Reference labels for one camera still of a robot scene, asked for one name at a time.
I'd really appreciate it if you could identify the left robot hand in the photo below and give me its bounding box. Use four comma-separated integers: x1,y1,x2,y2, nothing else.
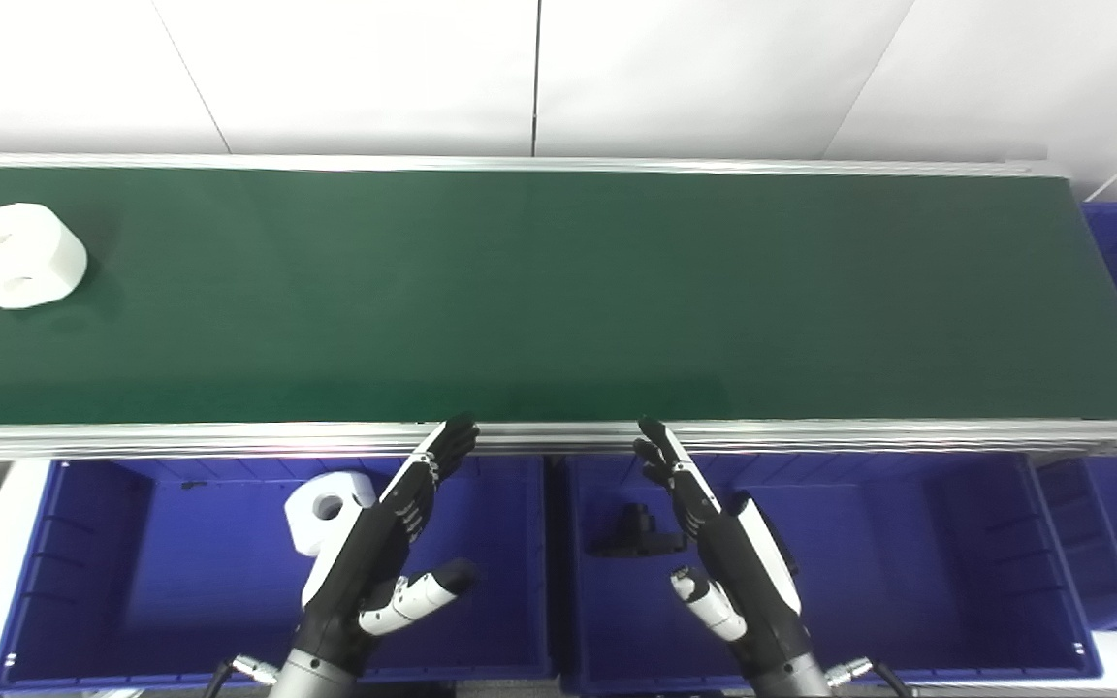
295,415,481,677

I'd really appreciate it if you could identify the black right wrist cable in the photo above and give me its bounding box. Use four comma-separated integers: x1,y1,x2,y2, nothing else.
824,656,914,698

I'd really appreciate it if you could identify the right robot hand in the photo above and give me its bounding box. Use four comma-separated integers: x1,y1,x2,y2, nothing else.
631,416,814,677

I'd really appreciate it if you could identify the aluminium conveyor rail at wall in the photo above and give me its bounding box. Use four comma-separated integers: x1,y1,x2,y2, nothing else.
0,152,1075,178

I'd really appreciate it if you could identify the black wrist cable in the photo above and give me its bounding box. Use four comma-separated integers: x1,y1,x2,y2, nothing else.
824,656,914,698
204,655,280,698

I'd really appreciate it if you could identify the aluminium conveyor rail at bins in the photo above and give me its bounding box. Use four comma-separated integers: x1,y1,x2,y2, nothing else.
0,418,1117,462

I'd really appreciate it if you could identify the green conveyor belt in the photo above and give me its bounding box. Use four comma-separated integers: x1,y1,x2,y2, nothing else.
0,167,1117,426

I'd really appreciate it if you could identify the black bracket part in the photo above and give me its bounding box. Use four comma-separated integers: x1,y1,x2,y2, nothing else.
588,501,688,559

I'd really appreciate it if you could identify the blue bin with black part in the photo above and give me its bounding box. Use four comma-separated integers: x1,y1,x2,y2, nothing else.
558,453,1103,695

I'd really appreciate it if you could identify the blue bin with white part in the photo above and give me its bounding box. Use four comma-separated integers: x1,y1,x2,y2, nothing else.
0,455,557,695

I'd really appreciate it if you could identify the white two-hole cylinder part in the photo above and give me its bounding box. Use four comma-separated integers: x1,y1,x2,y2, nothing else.
0,202,90,311
283,470,378,559

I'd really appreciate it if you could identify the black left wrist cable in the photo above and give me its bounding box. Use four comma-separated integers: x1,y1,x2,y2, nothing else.
204,655,280,698

